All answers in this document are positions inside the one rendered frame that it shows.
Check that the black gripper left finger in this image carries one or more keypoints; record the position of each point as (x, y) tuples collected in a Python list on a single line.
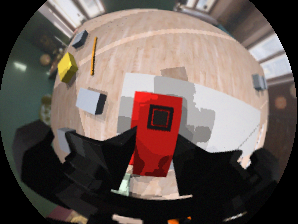
[(113, 154)]

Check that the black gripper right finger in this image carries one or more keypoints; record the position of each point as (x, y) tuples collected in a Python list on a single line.
[(192, 164)]

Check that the yellow rectangular block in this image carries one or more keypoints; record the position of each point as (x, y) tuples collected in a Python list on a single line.
[(67, 68)]

